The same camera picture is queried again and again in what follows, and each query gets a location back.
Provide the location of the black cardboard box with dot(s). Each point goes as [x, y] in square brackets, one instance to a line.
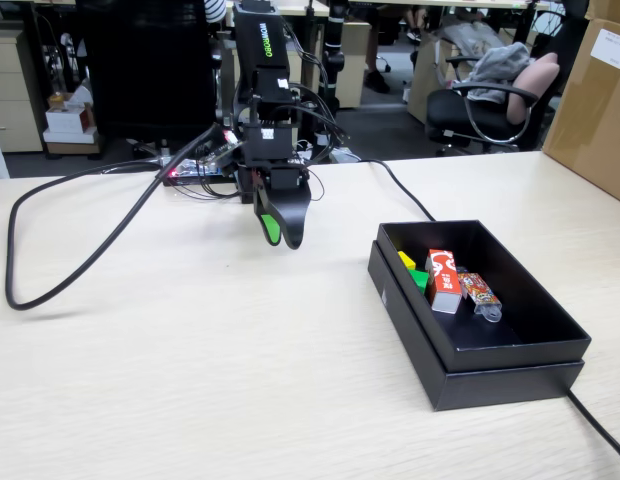
[520, 357]

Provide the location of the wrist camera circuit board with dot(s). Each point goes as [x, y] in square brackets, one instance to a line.
[217, 152]

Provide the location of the small brown cardboard box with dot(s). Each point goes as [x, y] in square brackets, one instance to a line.
[610, 7]

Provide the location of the black pole stand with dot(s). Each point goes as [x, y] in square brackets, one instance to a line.
[335, 60]

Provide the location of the large brown cardboard box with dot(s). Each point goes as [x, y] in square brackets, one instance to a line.
[590, 125]

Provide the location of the flat white cardboard box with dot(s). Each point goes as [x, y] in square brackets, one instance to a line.
[70, 142]

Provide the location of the green cube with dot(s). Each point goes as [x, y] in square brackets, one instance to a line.
[420, 280]

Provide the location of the grey clothing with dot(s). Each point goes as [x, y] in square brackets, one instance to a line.
[500, 65]

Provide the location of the person leg black shoe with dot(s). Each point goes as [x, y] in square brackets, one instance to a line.
[372, 45]

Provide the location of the yellow cube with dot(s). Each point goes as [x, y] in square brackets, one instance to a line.
[407, 261]

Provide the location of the small orange wrapped packet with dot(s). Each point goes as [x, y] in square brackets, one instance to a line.
[482, 295]

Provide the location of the black open box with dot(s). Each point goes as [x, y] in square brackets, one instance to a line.
[510, 387]

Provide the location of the pink cushion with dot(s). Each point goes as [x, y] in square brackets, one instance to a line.
[535, 80]

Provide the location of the robot controller circuit board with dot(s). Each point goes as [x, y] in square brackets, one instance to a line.
[210, 173]

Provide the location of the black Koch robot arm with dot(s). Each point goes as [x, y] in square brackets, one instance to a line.
[262, 45]

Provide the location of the small white cardboard box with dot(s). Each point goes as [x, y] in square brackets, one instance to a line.
[65, 120]

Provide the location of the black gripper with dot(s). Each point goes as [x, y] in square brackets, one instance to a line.
[270, 147]

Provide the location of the beige drawer cabinet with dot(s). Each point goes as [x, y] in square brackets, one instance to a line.
[15, 100]

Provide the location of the black chair chrome armrests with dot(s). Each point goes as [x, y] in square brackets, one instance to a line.
[450, 112]

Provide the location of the red white patterned box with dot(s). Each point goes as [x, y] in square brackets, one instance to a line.
[445, 285]

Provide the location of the person in striped shirt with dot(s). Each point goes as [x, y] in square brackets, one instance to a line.
[215, 10]

